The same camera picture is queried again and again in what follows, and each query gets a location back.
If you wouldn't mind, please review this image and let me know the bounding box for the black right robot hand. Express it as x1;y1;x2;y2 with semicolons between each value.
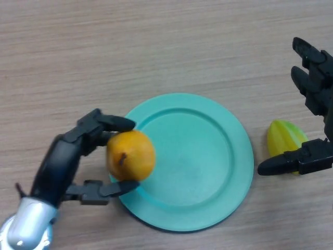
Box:
257;36;333;177

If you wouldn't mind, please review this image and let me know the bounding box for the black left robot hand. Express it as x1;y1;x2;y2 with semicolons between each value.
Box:
30;108;141;209

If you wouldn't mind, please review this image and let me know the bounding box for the yellow orange pear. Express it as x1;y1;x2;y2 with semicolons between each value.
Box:
106;130;156;182

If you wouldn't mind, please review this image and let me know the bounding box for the green round plate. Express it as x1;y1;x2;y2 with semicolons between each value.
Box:
109;93;254;232

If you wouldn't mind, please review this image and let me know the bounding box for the yellow green starfruit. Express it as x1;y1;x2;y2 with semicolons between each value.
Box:
267;119;310;176

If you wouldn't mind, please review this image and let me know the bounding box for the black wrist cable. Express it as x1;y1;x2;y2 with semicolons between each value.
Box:
15;182;29;198

